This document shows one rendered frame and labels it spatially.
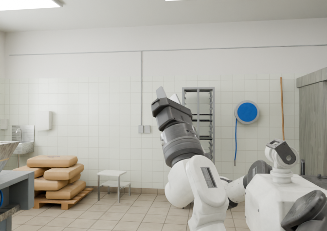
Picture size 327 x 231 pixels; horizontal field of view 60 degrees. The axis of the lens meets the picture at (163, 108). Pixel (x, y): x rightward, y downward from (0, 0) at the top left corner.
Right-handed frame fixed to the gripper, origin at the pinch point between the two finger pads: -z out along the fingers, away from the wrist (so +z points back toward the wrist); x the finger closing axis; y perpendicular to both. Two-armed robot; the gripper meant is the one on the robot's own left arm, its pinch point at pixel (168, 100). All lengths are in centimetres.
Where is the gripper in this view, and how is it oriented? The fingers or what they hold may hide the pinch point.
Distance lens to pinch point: 74.4
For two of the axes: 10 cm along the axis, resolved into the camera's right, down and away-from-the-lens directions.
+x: 7.1, 3.3, 6.2
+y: 6.8, -5.6, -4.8
